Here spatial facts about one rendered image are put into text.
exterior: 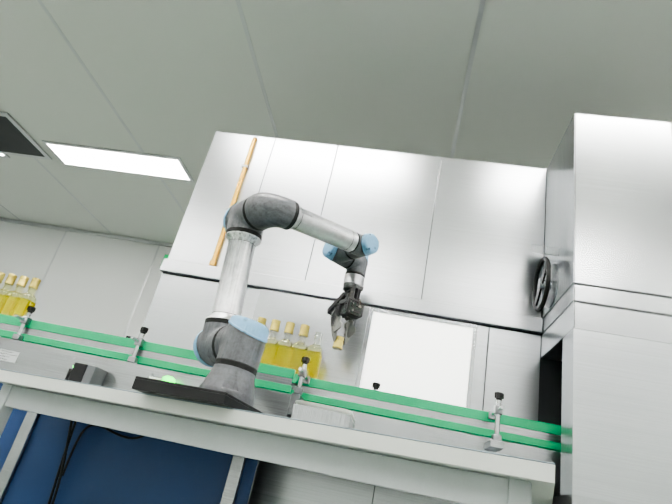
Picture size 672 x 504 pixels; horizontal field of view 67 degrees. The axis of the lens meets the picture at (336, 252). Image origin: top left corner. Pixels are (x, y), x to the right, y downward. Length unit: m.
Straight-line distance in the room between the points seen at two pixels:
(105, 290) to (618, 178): 5.18
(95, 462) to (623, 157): 2.13
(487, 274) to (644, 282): 0.59
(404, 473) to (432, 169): 1.61
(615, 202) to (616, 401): 0.71
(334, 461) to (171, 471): 0.77
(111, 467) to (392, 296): 1.18
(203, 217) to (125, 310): 3.56
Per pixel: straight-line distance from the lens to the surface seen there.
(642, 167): 2.20
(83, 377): 1.92
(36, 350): 2.14
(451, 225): 2.31
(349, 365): 2.03
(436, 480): 1.13
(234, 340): 1.39
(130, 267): 6.11
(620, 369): 1.82
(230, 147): 2.65
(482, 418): 1.86
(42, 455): 2.05
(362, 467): 1.17
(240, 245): 1.60
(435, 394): 2.02
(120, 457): 1.92
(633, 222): 2.06
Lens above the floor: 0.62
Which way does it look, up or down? 25 degrees up
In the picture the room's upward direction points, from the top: 13 degrees clockwise
